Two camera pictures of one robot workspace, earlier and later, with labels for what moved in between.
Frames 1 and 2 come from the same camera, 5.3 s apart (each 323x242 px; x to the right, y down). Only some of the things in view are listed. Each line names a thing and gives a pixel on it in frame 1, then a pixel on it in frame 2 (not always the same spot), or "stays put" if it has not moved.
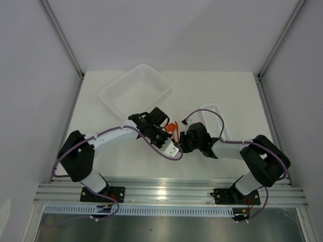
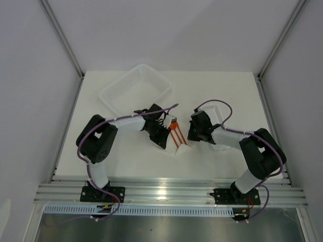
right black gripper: [183, 135] → [191, 136]
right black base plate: [232, 196] stays put
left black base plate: [117, 192] stays put
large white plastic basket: [135, 92] stays put
